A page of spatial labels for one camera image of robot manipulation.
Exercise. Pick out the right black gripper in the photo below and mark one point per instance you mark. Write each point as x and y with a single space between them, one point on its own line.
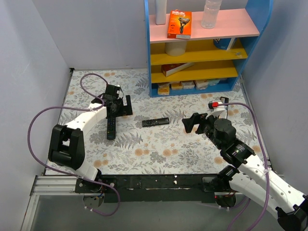
198 123

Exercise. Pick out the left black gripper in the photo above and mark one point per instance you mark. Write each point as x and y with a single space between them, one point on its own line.
118 109

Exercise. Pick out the large black remote control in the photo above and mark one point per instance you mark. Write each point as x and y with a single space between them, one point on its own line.
111 129

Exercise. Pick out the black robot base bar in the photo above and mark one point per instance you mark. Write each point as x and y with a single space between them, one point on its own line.
204 188

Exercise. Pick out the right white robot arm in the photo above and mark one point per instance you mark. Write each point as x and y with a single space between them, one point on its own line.
247 174

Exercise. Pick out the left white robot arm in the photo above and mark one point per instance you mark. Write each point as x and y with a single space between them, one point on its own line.
67 146

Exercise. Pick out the small slim black remote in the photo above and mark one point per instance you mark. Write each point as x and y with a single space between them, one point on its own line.
155 122

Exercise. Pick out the black battery package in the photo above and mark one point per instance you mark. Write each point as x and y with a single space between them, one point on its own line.
224 114

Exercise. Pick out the light blue small box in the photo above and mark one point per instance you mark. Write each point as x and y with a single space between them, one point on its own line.
213 82

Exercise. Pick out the floral table mat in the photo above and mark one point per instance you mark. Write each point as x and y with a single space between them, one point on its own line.
163 149

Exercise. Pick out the yellow small box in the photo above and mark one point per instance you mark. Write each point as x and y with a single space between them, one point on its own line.
163 90

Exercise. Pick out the red white long box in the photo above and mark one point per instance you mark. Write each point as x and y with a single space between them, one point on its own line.
170 69

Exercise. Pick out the white cylinder container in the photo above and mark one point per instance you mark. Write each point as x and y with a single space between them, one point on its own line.
175 48

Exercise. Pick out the blue white packet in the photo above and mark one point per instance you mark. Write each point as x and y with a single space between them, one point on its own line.
224 43

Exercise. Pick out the orange razor box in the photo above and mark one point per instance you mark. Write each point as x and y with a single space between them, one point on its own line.
180 25

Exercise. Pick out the white tall bottle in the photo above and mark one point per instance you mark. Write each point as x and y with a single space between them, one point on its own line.
160 11

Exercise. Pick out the clear plastic bottle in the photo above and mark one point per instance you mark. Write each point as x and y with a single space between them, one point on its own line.
211 9

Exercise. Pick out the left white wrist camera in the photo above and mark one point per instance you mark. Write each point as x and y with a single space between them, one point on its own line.
118 92

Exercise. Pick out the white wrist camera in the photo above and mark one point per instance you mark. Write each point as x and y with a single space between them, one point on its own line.
216 108
118 92

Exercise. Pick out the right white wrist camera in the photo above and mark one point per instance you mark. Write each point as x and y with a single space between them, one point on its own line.
216 108

